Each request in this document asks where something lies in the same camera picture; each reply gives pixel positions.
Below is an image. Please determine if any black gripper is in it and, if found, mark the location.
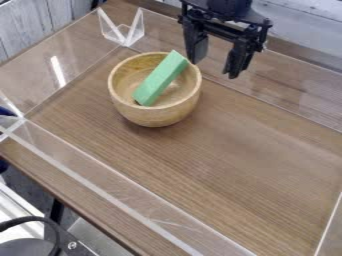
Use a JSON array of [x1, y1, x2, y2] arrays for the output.
[[179, 0, 272, 79]]

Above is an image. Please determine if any green rectangular block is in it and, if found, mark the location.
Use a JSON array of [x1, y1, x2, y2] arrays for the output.
[[132, 50, 188, 107]]

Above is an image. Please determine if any brown wooden bowl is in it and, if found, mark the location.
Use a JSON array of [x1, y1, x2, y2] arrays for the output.
[[107, 52, 203, 127]]

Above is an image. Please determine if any blue object at edge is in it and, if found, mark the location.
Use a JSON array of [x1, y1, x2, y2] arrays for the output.
[[0, 106, 16, 117]]

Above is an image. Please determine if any black table leg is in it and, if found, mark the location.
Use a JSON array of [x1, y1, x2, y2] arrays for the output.
[[49, 199, 65, 224]]

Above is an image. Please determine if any clear acrylic tray wall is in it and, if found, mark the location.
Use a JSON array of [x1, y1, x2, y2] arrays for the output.
[[0, 3, 342, 256]]

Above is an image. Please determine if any grey metal bracket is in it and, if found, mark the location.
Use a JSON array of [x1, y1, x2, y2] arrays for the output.
[[56, 227, 99, 256]]

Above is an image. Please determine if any black cable loop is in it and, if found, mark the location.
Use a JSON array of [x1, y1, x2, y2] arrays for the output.
[[0, 215, 63, 256]]

